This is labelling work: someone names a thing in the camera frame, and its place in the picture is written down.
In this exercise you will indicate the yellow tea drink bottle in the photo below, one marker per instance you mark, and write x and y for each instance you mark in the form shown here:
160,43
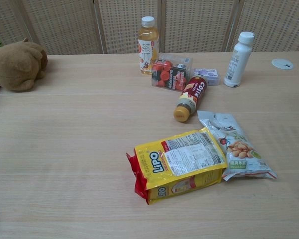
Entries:
147,49

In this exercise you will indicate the small purple clear box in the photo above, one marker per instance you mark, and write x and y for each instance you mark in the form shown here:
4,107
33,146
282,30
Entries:
208,76

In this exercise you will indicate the white peanut snack bag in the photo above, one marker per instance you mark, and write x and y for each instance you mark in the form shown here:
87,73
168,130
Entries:
236,147

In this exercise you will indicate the yellow Lipo snack bag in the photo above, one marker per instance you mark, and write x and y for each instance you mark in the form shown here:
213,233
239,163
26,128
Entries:
187,159

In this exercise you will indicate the brown plush toy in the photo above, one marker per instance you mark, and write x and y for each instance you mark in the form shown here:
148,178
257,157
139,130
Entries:
17,66

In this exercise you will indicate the red Costa coffee bottle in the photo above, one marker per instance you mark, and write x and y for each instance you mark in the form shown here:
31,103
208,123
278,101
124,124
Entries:
192,97

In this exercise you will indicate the clear box of coffee capsules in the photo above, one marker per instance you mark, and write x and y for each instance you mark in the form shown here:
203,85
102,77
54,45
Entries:
170,74

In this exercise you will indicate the woven folding screen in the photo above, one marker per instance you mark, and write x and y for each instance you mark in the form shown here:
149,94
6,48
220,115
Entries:
72,27

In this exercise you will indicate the white plastic drink bottle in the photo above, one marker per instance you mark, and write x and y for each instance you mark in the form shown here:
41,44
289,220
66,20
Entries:
236,62

